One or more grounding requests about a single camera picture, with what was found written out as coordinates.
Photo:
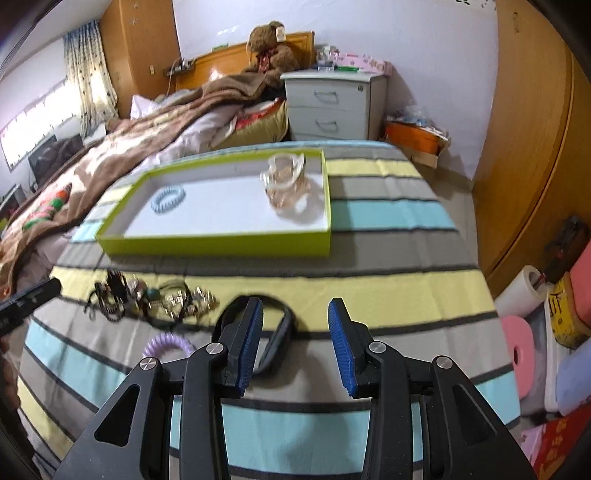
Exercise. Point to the orange box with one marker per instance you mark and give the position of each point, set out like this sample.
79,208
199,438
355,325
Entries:
411,138

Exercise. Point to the patterned curtain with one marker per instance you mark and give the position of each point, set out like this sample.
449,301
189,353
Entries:
90,78

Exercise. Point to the grey nightstand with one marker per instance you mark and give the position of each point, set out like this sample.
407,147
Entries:
332,104

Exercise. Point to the yellow container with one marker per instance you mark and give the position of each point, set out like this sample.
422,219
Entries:
565,314

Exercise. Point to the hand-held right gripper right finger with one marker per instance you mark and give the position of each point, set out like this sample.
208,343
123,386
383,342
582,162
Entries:
340,350

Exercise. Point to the brown patterned blanket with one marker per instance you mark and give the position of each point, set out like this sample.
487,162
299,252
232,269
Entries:
138,138

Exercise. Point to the power strip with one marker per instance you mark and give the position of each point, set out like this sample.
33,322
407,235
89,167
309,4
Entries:
180,67

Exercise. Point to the tall wooden cabinet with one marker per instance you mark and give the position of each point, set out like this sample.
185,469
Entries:
138,50

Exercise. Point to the clear glass cup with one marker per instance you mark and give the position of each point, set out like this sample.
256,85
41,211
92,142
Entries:
327,57

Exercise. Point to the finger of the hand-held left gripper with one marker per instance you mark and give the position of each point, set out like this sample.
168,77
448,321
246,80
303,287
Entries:
27,302

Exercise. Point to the pink roll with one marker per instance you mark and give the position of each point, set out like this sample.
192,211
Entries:
519,355

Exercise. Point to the white duvet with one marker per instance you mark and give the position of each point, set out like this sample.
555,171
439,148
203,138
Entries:
203,129

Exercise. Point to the red printed packet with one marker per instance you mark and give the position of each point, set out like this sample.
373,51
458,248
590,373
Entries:
561,450

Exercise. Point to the brown teddy bear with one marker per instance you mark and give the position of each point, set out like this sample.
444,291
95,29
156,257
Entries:
270,48

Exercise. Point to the wooden headboard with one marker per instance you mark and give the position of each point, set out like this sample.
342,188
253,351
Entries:
217,64

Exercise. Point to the clear plastic bag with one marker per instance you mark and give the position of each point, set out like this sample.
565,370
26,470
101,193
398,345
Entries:
415,119

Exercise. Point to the pink flat box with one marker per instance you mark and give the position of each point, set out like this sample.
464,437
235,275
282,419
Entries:
367,63

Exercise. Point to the olive green mattress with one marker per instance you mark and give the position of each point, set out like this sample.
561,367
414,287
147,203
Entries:
263,124

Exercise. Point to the gold floral hair clip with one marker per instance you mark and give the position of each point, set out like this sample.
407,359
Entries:
196,301

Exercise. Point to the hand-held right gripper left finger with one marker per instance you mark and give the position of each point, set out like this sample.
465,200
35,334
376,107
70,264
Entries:
247,350

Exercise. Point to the white paper towel roll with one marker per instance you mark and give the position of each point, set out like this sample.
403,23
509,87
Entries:
519,293

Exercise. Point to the green cardboard tray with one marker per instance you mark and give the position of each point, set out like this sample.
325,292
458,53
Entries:
231,207

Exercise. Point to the black monitor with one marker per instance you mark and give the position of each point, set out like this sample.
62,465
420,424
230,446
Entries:
46,157

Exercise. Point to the black wristband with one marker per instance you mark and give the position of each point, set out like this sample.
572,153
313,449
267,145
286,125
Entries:
282,330

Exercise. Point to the clear hair claw clip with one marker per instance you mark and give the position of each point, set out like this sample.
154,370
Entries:
288,184

